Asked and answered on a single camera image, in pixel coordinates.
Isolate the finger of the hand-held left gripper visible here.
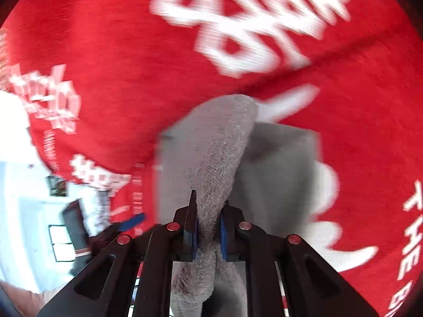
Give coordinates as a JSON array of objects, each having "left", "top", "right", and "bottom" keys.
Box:
[{"left": 117, "top": 213, "right": 146, "bottom": 233}]

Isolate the grey knit sweater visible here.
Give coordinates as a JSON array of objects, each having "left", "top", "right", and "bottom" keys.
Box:
[{"left": 154, "top": 94, "right": 323, "bottom": 317}]

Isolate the dark framed window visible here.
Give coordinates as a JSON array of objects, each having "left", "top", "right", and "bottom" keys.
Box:
[{"left": 49, "top": 224, "right": 78, "bottom": 262}]

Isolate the red printed blanket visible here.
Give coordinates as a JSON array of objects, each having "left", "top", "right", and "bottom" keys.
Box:
[{"left": 0, "top": 0, "right": 423, "bottom": 317}]

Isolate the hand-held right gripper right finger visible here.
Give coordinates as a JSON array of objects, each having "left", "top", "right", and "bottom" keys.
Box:
[{"left": 219, "top": 201, "right": 380, "bottom": 317}]

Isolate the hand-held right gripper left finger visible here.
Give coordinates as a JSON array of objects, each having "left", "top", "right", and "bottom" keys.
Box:
[{"left": 36, "top": 190, "right": 199, "bottom": 317}]

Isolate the person's left forearm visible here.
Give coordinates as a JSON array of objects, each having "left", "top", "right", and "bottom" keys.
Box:
[{"left": 0, "top": 281, "right": 65, "bottom": 317}]

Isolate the wall picture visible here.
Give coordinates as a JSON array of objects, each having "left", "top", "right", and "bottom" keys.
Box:
[{"left": 49, "top": 175, "right": 69, "bottom": 196}]

